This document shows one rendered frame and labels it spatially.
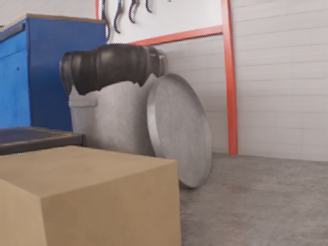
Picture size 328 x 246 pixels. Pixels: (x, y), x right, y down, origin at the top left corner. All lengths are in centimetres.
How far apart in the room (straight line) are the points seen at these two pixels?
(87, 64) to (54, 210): 96
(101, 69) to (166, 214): 81
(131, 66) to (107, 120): 25
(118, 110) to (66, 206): 90
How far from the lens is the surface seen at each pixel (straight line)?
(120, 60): 144
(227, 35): 230
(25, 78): 196
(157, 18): 274
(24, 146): 112
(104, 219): 66
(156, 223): 76
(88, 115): 150
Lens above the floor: 46
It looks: 5 degrees down
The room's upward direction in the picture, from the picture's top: 3 degrees counter-clockwise
